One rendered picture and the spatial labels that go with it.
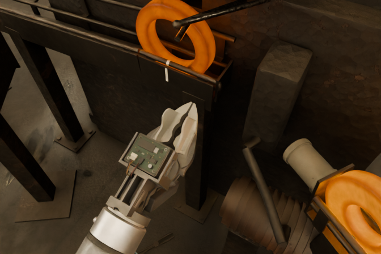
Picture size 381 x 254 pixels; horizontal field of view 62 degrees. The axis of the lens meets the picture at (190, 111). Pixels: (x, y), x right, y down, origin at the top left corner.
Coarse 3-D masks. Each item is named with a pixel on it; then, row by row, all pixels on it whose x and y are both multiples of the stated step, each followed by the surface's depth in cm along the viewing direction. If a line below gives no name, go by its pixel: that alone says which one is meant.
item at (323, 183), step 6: (342, 168) 53; (348, 168) 52; (330, 174) 52; (336, 174) 52; (318, 180) 51; (324, 180) 51; (330, 180) 52; (318, 186) 52; (324, 186) 53; (312, 192) 54; (318, 192) 54; (324, 192) 55; (312, 198) 55; (324, 198) 57; (306, 210) 58
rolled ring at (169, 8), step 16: (160, 0) 62; (176, 0) 61; (144, 16) 65; (160, 16) 63; (176, 16) 61; (144, 32) 69; (192, 32) 61; (208, 32) 62; (144, 48) 73; (160, 48) 73; (208, 48) 62; (192, 64) 68; (208, 64) 65
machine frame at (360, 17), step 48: (48, 0) 93; (144, 0) 73; (288, 0) 56; (336, 0) 56; (192, 48) 76; (240, 48) 69; (336, 48) 57; (96, 96) 121; (144, 96) 103; (240, 96) 80; (336, 96) 65; (240, 144) 94; (288, 144) 83; (336, 144) 74; (288, 192) 99
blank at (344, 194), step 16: (352, 176) 47; (368, 176) 46; (336, 192) 51; (352, 192) 48; (368, 192) 44; (336, 208) 53; (352, 208) 51; (368, 208) 45; (352, 224) 51; (368, 224) 51; (368, 240) 49
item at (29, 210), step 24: (0, 48) 77; (0, 72) 76; (0, 96) 76; (0, 120) 90; (0, 144) 92; (24, 168) 103; (24, 192) 126; (48, 192) 119; (72, 192) 126; (24, 216) 120; (48, 216) 120
